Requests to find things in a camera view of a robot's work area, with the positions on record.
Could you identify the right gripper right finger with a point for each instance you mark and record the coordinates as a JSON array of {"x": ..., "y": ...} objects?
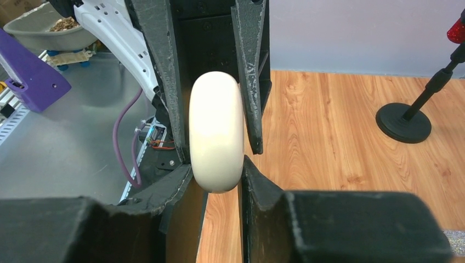
[{"x": 335, "y": 226}]

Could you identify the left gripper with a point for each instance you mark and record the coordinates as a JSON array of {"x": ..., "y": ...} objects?
[{"x": 189, "y": 38}]

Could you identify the red glitter microphone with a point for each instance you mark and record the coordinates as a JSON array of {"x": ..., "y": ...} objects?
[{"x": 456, "y": 33}]

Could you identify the silver glitter microphone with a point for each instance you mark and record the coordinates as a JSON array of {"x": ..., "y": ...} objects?
[{"x": 456, "y": 241}]

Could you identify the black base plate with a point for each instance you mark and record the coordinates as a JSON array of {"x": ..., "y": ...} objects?
[{"x": 154, "y": 166}]

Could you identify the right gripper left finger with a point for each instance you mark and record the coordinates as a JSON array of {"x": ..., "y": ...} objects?
[{"x": 162, "y": 223}]

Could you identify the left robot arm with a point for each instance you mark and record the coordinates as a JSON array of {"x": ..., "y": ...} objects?
[{"x": 115, "y": 24}]

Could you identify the white earbud case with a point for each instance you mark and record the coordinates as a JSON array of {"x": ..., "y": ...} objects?
[{"x": 216, "y": 132}]

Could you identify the purple plastic piece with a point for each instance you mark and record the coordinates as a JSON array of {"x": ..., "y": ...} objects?
[{"x": 36, "y": 84}]

